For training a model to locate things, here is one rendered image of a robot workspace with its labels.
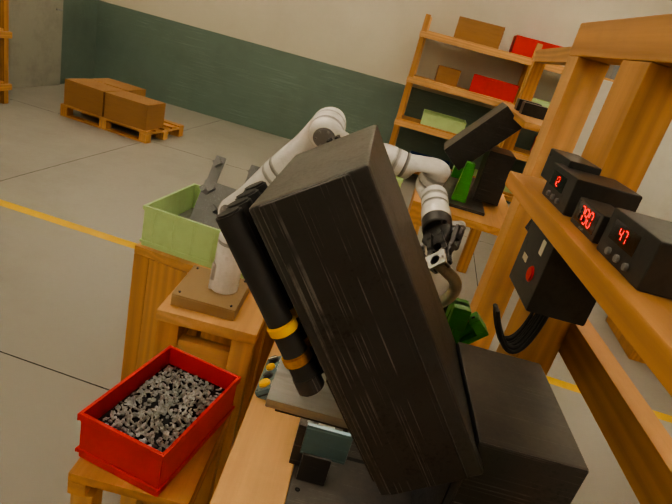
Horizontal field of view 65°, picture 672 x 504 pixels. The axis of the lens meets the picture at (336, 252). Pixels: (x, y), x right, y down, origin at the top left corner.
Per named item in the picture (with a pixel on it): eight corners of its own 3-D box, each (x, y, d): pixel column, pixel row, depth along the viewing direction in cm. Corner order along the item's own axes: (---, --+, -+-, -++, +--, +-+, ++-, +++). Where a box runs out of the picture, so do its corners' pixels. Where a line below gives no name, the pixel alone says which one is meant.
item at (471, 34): (586, 236, 731) (665, 68, 644) (378, 175, 760) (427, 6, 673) (577, 225, 781) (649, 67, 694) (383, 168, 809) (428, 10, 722)
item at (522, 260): (523, 311, 104) (553, 242, 98) (506, 275, 120) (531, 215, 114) (584, 327, 104) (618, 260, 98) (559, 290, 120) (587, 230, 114)
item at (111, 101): (59, 115, 638) (61, 77, 621) (104, 110, 712) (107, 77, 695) (145, 143, 617) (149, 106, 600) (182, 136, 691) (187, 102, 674)
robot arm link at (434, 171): (454, 176, 138) (406, 155, 136) (437, 199, 144) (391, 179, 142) (454, 161, 143) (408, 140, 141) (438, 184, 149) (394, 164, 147)
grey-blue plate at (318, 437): (292, 478, 110) (307, 426, 104) (294, 471, 112) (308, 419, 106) (336, 490, 110) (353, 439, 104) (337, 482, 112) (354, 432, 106)
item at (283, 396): (263, 411, 97) (266, 398, 95) (280, 362, 111) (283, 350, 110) (468, 467, 96) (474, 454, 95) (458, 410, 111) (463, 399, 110)
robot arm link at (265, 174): (262, 158, 147) (282, 154, 155) (209, 209, 162) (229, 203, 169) (280, 185, 146) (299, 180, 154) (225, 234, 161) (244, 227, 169)
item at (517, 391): (412, 583, 95) (477, 440, 82) (408, 459, 123) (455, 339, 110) (510, 609, 95) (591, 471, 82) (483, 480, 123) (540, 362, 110)
